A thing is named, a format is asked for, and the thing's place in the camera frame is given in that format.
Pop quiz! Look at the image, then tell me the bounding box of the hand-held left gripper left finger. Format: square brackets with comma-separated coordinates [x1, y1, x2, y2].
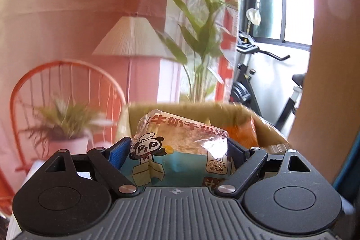
[45, 138, 140, 198]

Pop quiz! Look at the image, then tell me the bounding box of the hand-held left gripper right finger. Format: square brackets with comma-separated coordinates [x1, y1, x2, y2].
[216, 138, 313, 198]

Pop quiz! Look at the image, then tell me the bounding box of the clear bread packet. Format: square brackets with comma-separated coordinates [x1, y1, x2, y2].
[128, 109, 240, 188]

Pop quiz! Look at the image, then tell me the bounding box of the brown cardboard box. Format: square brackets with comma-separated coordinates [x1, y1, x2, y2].
[117, 102, 291, 157]

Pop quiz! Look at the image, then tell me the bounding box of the orange snack packet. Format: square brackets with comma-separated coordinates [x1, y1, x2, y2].
[222, 117, 259, 148]

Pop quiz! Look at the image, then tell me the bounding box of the black exercise bike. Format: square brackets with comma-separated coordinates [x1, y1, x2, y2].
[229, 26, 308, 134]

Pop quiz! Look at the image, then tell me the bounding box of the blue panel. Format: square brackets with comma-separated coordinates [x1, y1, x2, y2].
[331, 138, 360, 202]

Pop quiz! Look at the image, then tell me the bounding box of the brown wooden panel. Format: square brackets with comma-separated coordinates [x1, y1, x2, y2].
[287, 0, 360, 187]

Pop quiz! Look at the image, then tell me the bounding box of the clear plastic bag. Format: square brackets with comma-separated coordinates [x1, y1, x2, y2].
[246, 8, 262, 27]

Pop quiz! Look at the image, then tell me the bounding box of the dark window frame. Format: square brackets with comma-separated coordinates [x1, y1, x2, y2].
[239, 0, 313, 53]

